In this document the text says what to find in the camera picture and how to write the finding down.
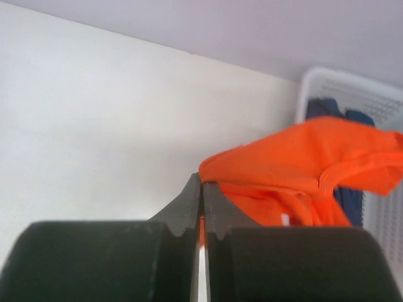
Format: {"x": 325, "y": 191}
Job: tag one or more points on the orange t shirt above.
{"x": 288, "y": 178}

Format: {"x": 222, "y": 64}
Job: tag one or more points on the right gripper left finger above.
{"x": 113, "y": 260}

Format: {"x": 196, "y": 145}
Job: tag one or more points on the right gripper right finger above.
{"x": 248, "y": 262}

